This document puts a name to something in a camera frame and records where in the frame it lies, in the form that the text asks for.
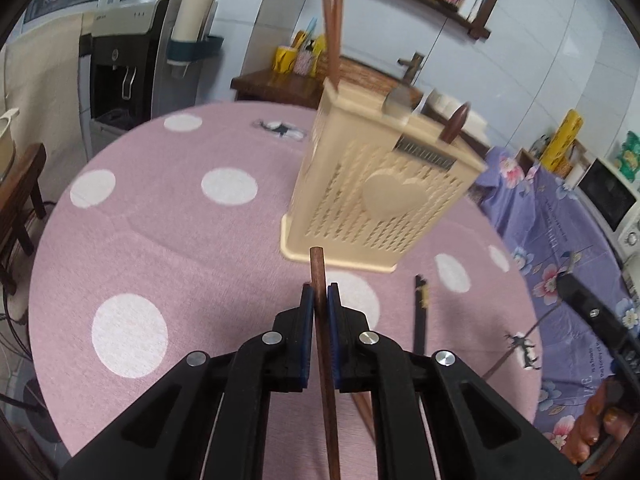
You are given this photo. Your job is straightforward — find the dark wooden counter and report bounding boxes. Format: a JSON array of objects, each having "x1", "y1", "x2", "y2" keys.
[{"x1": 230, "y1": 70, "x2": 323, "y2": 110}]

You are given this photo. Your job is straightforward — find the pink polka dot tablecloth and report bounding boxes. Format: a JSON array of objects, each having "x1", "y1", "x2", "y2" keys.
[{"x1": 29, "y1": 102, "x2": 541, "y2": 453}]

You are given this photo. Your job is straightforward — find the bronze faucet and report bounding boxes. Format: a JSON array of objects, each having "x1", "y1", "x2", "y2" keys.
[{"x1": 397, "y1": 52, "x2": 425, "y2": 86}]

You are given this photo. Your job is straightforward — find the black chopstick gold band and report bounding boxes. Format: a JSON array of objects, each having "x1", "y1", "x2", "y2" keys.
[{"x1": 412, "y1": 274, "x2": 430, "y2": 356}]

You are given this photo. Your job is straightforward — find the cream plastic utensil holder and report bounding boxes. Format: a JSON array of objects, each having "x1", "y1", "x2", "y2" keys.
[{"x1": 280, "y1": 80, "x2": 486, "y2": 273}]

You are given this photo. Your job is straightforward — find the water dispenser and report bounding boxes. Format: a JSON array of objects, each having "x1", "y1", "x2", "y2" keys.
[{"x1": 87, "y1": 0, "x2": 181, "y2": 156}]

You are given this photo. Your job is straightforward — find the yellow package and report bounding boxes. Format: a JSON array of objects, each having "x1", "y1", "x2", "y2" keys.
[{"x1": 539, "y1": 110, "x2": 584, "y2": 172}]

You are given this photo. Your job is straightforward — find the yellow mug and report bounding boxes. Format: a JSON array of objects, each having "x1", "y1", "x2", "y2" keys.
[{"x1": 271, "y1": 46, "x2": 298, "y2": 75}]

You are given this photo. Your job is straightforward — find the white microwave oven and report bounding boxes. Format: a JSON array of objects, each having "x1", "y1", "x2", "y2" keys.
[{"x1": 575, "y1": 158, "x2": 639, "y2": 263}]

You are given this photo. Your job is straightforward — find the right hand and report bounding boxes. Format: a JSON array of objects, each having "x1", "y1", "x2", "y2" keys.
[{"x1": 562, "y1": 377, "x2": 638, "y2": 474}]

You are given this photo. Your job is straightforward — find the woven basket sink bowl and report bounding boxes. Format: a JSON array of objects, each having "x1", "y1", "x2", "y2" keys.
[{"x1": 311, "y1": 52, "x2": 401, "y2": 96}]

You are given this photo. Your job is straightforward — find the wooden chair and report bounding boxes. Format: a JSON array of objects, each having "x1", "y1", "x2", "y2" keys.
[{"x1": 0, "y1": 142, "x2": 49, "y2": 296}]

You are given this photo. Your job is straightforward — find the brown chopstick pair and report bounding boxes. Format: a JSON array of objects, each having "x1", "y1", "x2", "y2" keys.
[{"x1": 350, "y1": 392, "x2": 375, "y2": 441}]

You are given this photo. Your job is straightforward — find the grey metal ladle spoon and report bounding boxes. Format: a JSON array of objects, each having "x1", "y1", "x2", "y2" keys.
[{"x1": 382, "y1": 84, "x2": 413, "y2": 122}]

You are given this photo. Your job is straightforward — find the silver patterned cutlery handle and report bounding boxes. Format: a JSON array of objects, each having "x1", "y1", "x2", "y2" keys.
[{"x1": 479, "y1": 251, "x2": 584, "y2": 380}]

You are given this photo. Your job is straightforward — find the brown chopstick in holder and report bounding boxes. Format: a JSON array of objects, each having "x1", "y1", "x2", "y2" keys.
[{"x1": 322, "y1": 0, "x2": 338, "y2": 88}]

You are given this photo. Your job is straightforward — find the purple floral cloth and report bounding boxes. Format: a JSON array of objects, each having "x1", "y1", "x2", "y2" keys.
[{"x1": 475, "y1": 148, "x2": 639, "y2": 448}]

